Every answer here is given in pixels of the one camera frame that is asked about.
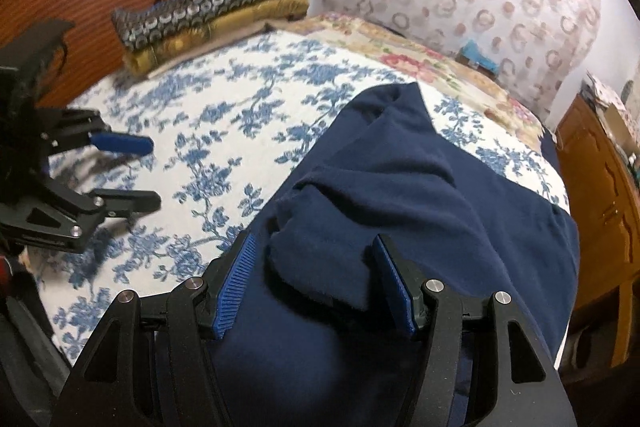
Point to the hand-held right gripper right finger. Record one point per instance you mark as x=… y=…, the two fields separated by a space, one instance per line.
x=395 y=287

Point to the teal small object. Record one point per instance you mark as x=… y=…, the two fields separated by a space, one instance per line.
x=477 y=54

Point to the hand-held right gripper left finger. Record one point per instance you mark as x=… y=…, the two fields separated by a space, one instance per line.
x=235 y=287

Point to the black silver patterned cloth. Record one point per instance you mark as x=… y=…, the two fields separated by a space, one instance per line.
x=210 y=2

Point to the gold folded cloth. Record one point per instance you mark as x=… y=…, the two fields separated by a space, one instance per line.
x=240 y=19

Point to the navy blue printed t-shirt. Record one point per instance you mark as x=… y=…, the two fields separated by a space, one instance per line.
x=400 y=187

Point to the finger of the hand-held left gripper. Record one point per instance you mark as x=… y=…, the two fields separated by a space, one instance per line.
x=130 y=202
x=122 y=143

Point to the wooden cabinet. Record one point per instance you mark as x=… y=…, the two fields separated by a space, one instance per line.
x=595 y=187

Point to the blue floral white bedsheet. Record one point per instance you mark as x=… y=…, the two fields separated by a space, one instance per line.
x=200 y=107

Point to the assorted small clutter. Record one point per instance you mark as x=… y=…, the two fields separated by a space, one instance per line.
x=610 y=102

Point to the multicolour floral blanket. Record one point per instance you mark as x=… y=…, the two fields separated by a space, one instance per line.
x=400 y=52

